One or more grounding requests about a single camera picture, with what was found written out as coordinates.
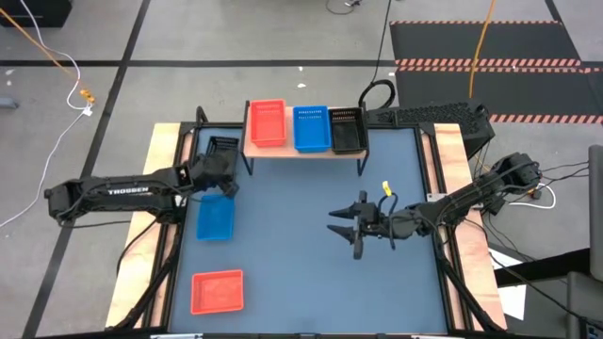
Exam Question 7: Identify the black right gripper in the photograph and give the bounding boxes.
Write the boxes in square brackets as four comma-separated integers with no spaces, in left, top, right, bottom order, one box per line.
[326,189,396,261]

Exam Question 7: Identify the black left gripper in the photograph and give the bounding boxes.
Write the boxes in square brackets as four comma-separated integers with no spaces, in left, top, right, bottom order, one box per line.
[187,150,240,200]

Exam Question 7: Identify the black slotted plastic basket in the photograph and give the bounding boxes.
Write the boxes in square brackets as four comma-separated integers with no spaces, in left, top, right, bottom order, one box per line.
[327,106,370,156]
[204,135,240,164]

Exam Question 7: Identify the blue slotted plastic basket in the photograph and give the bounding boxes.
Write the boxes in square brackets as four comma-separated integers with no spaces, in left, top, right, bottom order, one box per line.
[292,105,333,154]
[195,192,236,243]

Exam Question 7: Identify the orange slotted plastic basket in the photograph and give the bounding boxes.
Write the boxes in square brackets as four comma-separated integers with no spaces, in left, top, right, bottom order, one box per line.
[249,98,288,149]
[189,268,246,316]

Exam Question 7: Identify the wooden table side board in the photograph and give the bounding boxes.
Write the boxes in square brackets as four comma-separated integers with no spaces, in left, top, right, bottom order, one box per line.
[432,122,509,331]
[106,122,189,330]

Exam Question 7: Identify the black perforated computer case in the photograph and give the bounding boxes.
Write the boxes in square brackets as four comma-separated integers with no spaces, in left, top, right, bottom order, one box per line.
[366,102,497,159]

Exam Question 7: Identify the white paper sheet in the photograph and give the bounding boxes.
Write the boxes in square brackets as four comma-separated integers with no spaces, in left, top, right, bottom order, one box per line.
[489,249,528,322]

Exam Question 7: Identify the black box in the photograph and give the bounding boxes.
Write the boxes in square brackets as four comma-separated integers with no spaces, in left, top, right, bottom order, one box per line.
[0,0,74,28]

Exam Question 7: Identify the black hazard-striped floor mat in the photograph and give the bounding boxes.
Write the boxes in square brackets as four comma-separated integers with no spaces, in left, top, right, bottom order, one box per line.
[389,20,603,126]

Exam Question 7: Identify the wooden shelf with black frame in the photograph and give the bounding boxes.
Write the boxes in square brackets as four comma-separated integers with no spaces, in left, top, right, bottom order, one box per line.
[239,99,371,178]

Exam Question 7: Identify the black frame strut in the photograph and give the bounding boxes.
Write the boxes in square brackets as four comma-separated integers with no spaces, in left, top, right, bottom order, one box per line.
[112,225,186,331]
[435,234,503,333]

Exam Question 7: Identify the white floor cable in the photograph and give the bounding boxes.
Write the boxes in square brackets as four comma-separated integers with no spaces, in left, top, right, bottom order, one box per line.
[508,182,558,211]
[0,0,95,228]

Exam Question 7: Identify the thin black hanging cable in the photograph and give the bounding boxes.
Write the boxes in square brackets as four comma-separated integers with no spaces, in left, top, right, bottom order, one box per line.
[357,0,398,110]

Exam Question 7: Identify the orange floor cable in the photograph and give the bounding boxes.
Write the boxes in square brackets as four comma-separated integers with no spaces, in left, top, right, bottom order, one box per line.
[0,8,96,105]

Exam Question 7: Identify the yellow hanging cable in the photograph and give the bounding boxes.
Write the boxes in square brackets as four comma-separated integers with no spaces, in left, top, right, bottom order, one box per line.
[468,0,496,99]

